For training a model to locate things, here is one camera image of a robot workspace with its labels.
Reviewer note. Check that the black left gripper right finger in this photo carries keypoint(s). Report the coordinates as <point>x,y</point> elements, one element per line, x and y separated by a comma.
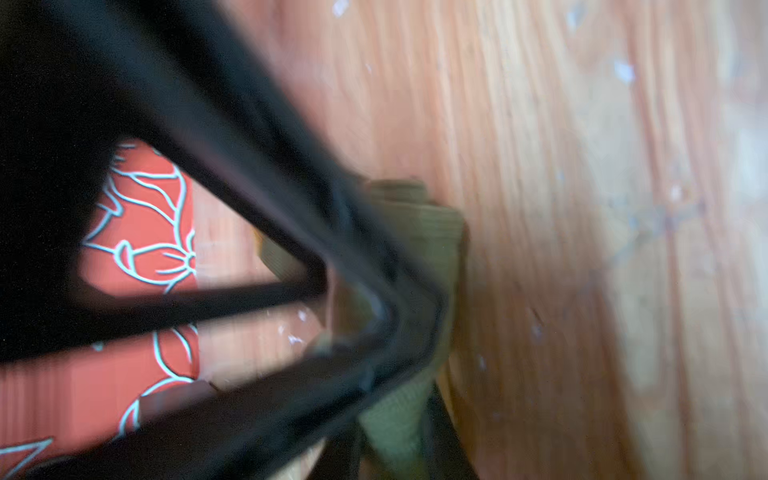
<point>443,453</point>

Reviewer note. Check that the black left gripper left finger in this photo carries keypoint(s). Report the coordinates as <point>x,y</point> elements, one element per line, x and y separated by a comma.
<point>77,77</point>

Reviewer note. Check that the green striped sock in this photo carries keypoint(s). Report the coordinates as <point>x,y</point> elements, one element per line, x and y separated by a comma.
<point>385,441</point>

